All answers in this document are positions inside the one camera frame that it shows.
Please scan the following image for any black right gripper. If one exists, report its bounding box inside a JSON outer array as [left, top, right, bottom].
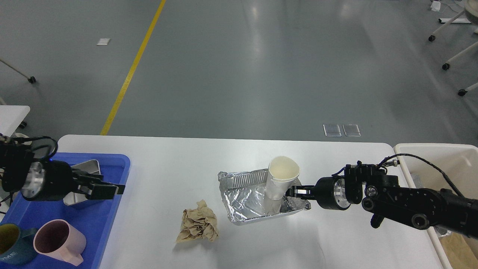
[[285, 177, 351, 210]]

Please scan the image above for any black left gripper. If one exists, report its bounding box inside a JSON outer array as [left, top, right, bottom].
[[21, 160, 126, 201]]

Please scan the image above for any stainless steel rectangular tin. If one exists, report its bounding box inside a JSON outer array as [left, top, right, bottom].
[[63, 160, 103, 210]]

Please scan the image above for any white paper cup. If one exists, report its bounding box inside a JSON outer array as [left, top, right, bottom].
[[265, 155, 300, 201]]

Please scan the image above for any aluminium foil tray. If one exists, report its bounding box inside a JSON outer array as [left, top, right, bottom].
[[217, 168, 312, 225]]

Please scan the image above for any pink ceramic mug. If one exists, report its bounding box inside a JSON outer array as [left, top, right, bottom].
[[33, 219, 87, 267]]

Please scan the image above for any brown paper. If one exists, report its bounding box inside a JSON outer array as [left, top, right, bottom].
[[176, 200, 220, 243], [439, 233, 478, 269]]

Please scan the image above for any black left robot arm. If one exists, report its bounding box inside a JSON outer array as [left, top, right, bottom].
[[0, 135, 125, 201]]

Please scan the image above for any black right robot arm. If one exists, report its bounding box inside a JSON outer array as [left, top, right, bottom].
[[285, 154, 478, 239]]

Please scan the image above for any blue plastic tray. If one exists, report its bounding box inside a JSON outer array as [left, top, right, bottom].
[[1, 152, 130, 269]]

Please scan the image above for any clear floor plate left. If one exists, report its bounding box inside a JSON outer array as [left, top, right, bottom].
[[323, 124, 342, 137]]

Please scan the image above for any clear floor plate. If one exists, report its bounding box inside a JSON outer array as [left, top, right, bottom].
[[323, 124, 342, 137], [342, 124, 361, 137]]

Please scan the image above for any clear floor plate right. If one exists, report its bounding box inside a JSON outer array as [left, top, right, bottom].
[[342, 124, 361, 137]]

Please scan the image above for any dark teal mug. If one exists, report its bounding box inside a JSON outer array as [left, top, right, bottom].
[[0, 223, 38, 266]]

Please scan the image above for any white side table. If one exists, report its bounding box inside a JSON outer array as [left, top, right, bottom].
[[0, 105, 31, 136]]

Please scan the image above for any rolling stand leg left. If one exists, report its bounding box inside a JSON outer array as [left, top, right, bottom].
[[0, 58, 37, 84]]

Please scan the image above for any white paper on floor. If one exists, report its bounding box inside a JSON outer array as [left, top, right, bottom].
[[97, 38, 111, 46]]

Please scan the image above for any beige waste bin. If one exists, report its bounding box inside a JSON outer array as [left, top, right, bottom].
[[394, 143, 478, 269]]

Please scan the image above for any brown paper in bin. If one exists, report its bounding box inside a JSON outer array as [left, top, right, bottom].
[[439, 233, 478, 269]]

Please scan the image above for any white rolling chair base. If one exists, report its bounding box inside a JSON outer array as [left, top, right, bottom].
[[428, 0, 478, 97]]

